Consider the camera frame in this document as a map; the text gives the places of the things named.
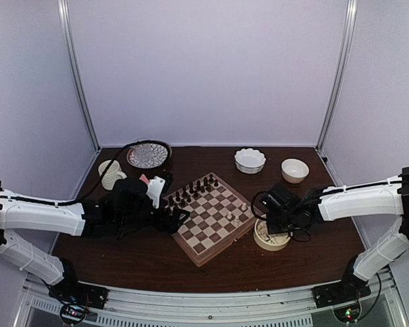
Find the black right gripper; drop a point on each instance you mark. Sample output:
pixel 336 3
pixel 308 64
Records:
pixel 272 225

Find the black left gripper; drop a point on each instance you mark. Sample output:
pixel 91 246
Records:
pixel 172 225

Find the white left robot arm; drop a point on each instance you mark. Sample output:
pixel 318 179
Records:
pixel 19 212

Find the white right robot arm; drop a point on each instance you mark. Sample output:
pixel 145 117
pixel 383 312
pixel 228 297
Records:
pixel 386 197

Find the wooden chess board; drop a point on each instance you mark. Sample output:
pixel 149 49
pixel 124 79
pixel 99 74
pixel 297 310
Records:
pixel 207 232

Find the cream cat ear bowl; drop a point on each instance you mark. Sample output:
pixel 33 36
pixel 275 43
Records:
pixel 266 241

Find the pink cat ear bowl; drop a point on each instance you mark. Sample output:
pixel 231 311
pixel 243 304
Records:
pixel 144 179

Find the white ribbed mug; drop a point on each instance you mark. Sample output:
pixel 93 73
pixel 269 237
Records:
pixel 112 173

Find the plain white round bowl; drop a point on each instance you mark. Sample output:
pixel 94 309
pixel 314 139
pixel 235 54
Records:
pixel 294 171

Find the clear drinking glass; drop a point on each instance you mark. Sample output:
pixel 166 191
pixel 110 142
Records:
pixel 142 153

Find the patterned ceramic plate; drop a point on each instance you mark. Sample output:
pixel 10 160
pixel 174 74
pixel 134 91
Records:
pixel 161 152

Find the white scalloped bowl black rim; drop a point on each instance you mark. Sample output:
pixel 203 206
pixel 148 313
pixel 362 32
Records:
pixel 249 161

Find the aluminium front rail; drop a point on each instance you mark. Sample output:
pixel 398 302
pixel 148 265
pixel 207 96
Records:
pixel 286 307

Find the aluminium frame post left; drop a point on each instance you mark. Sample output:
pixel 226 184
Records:
pixel 64 17

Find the aluminium frame post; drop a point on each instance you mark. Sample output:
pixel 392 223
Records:
pixel 64 17
pixel 344 55

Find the aluminium frame post right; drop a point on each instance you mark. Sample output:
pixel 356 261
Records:
pixel 344 55

